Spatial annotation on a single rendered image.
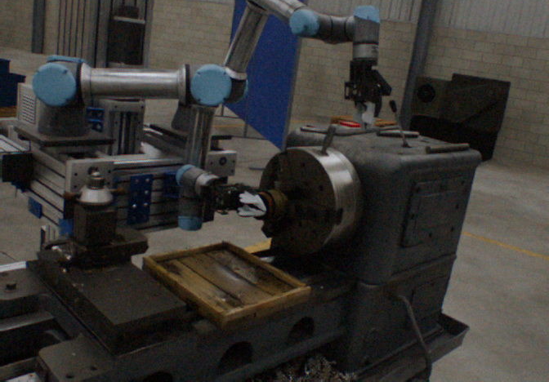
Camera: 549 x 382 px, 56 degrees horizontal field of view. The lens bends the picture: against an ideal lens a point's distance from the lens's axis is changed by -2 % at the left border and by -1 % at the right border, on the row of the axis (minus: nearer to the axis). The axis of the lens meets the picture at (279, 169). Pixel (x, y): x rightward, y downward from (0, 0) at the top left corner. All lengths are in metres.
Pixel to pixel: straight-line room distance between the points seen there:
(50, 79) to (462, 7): 10.84
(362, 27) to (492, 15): 10.18
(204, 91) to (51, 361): 0.80
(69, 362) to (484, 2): 11.24
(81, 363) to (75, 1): 1.28
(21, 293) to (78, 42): 0.95
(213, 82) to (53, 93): 0.43
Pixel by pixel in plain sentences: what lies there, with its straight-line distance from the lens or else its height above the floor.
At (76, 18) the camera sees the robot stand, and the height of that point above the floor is 1.51.
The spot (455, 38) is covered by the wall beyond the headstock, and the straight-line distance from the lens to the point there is 11.80.
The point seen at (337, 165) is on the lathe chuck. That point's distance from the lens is 1.50.
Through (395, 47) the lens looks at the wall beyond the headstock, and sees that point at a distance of 12.22.
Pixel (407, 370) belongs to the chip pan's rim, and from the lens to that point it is 1.86.
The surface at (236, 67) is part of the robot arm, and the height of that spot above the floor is 1.41.
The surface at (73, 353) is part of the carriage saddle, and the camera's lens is 1.11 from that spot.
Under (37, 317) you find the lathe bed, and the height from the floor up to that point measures 0.87.
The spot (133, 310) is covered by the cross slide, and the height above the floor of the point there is 0.97.
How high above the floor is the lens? 1.51
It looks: 13 degrees down
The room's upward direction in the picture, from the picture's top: 8 degrees clockwise
